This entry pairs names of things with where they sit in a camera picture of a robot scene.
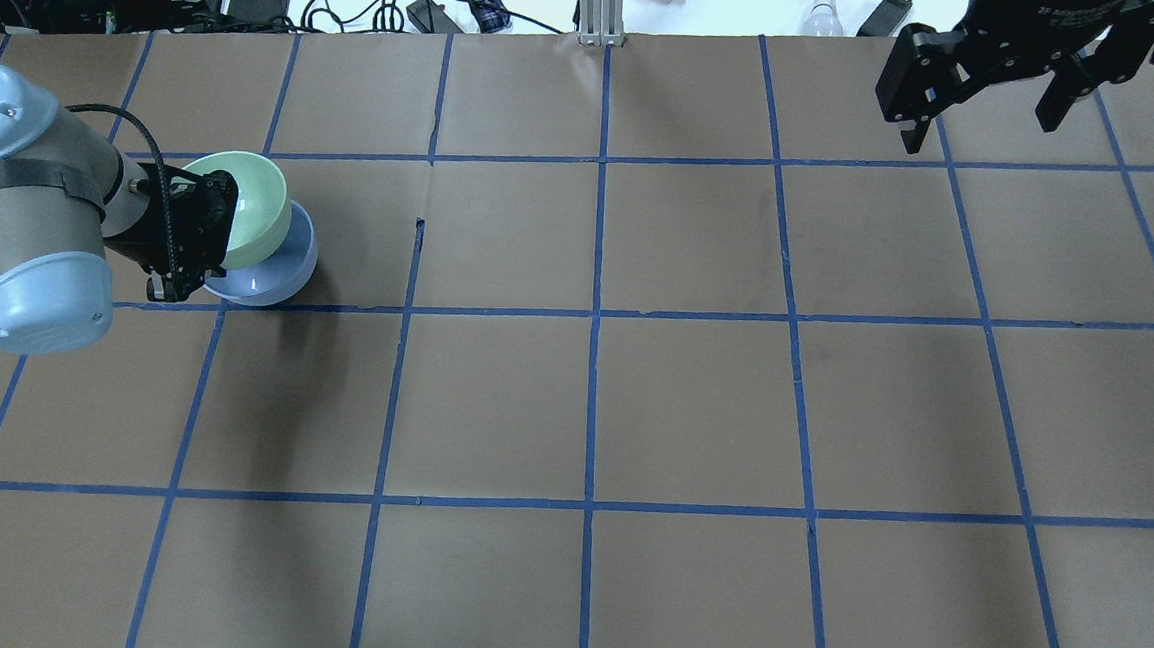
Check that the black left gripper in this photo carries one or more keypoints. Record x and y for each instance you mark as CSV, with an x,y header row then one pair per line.
x,y
204,222

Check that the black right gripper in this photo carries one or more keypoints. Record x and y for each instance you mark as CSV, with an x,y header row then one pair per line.
x,y
1034,29

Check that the green bowl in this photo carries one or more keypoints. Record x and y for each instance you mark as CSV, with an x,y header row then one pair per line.
x,y
262,214

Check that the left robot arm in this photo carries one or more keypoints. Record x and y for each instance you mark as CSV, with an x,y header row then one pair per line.
x,y
69,199

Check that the blue bowl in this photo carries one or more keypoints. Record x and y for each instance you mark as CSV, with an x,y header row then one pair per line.
x,y
280,276

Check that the white light bulb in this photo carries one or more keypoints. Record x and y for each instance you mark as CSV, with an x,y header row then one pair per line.
x,y
822,19

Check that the black power adapter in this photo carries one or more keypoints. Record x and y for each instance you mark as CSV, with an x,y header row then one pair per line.
x,y
426,16

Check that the aluminium frame post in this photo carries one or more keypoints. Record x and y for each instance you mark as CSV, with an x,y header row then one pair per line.
x,y
600,23

